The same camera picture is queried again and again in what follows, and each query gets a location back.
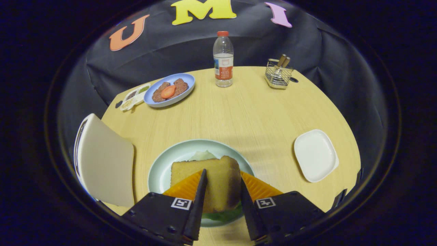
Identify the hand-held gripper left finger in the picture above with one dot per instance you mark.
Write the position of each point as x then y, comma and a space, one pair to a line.
199, 205

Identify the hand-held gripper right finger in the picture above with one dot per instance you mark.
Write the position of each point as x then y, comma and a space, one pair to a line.
249, 212

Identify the green lettuce leaf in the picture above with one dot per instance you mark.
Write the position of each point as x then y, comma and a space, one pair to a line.
222, 216

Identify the toasted bread slice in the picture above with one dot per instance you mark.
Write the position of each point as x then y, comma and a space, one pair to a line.
218, 184

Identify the pale green round plate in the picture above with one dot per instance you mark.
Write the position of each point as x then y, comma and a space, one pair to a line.
164, 171

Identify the white square plate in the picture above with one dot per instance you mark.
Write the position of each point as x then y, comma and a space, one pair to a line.
315, 155

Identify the white toaster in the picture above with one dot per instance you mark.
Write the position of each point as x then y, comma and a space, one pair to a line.
106, 164

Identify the blue round plate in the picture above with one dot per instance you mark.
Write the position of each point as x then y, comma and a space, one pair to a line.
153, 102

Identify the red tomato slice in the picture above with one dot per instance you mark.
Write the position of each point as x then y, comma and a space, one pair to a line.
168, 92

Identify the white divided seasoning tray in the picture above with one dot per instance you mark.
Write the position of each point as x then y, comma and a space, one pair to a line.
135, 97

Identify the black table grommet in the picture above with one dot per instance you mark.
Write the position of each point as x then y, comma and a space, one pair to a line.
295, 80
118, 104

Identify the clear plastic water bottle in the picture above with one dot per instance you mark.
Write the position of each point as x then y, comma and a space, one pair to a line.
223, 65

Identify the black backdrop cloth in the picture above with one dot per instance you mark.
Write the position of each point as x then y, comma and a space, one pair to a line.
307, 44

